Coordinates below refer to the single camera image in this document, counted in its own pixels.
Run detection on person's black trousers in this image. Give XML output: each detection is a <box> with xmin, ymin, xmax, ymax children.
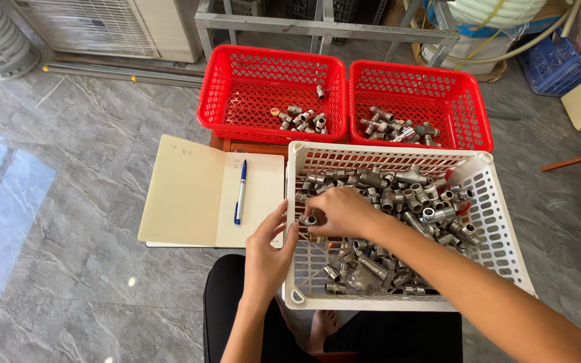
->
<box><xmin>203</xmin><ymin>253</ymin><xmax>464</xmax><ymax>363</ymax></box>

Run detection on blue and white pen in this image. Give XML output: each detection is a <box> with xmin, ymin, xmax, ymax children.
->
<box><xmin>233</xmin><ymin>159</ymin><xmax>248</xmax><ymax>226</ymax></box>

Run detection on large white plastic basket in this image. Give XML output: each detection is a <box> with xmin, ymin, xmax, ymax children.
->
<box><xmin>282</xmin><ymin>140</ymin><xmax>538</xmax><ymax>312</ymax></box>

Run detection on blue plastic crate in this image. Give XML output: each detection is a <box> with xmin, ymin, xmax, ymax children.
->
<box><xmin>516</xmin><ymin>23</ymin><xmax>581</xmax><ymax>97</ymax></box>

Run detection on heap of silver pipe fittings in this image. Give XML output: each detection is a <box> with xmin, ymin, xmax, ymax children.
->
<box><xmin>295</xmin><ymin>164</ymin><xmax>482</xmax><ymax>296</ymax></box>

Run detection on group of straight silver fittings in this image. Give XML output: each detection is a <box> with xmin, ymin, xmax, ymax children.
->
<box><xmin>277</xmin><ymin>84</ymin><xmax>328</xmax><ymax>135</ymax></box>

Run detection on cream air conditioner unit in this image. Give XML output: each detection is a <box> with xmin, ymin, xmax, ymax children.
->
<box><xmin>10</xmin><ymin>0</ymin><xmax>204</xmax><ymax>64</ymax></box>

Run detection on open cream notebook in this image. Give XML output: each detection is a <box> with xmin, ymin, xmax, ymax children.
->
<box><xmin>137</xmin><ymin>133</ymin><xmax>285</xmax><ymax>249</ymax></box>

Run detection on red plastic basket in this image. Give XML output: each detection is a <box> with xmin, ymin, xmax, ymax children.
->
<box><xmin>197</xmin><ymin>44</ymin><xmax>348</xmax><ymax>145</ymax></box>
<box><xmin>348</xmin><ymin>59</ymin><xmax>494</xmax><ymax>153</ymax></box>

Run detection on bundle of metal rods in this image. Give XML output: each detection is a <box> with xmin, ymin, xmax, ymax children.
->
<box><xmin>41</xmin><ymin>63</ymin><xmax>206</xmax><ymax>88</ymax></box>

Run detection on coil of pale hoses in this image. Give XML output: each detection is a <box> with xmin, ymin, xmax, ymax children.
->
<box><xmin>419</xmin><ymin>0</ymin><xmax>581</xmax><ymax>66</ymax></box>

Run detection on clear plastic bag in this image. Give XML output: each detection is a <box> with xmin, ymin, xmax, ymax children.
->
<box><xmin>340</xmin><ymin>261</ymin><xmax>384</xmax><ymax>295</ymax></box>

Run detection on person's left hand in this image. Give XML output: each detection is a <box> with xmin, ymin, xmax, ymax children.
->
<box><xmin>244</xmin><ymin>199</ymin><xmax>300</xmax><ymax>299</ymax></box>

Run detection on brown wooden table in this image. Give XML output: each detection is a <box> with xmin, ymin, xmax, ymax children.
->
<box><xmin>208</xmin><ymin>131</ymin><xmax>291</xmax><ymax>156</ymax></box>

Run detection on grey metal frame rack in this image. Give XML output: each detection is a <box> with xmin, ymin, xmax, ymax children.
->
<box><xmin>194</xmin><ymin>0</ymin><xmax>461</xmax><ymax>68</ymax></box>

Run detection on person's bare foot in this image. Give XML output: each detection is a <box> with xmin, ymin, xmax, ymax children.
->
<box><xmin>307</xmin><ymin>309</ymin><xmax>343</xmax><ymax>355</ymax></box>

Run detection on group of silver tee fittings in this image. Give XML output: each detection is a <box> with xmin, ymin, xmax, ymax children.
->
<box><xmin>359</xmin><ymin>105</ymin><xmax>442</xmax><ymax>147</ymax></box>

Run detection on person's right hand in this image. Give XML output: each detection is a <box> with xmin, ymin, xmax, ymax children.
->
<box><xmin>303</xmin><ymin>188</ymin><xmax>388</xmax><ymax>241</ymax></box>

